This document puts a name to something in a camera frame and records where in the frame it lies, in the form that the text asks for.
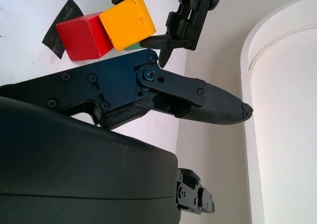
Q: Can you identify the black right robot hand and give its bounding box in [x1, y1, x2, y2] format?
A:
[0, 48, 254, 224]

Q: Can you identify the yellow wooden block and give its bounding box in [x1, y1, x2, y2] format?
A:
[99, 0, 158, 52]

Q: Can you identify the red wooden block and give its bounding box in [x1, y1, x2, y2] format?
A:
[55, 11, 115, 62]

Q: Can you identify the white rounded panel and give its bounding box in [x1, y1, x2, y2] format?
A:
[239, 0, 317, 224]

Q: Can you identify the green wooden block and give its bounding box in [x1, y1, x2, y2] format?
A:
[123, 42, 145, 52]

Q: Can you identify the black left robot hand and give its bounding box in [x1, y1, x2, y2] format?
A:
[111, 0, 225, 69]

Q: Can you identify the black tape strip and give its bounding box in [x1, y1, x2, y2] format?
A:
[41, 0, 84, 60]

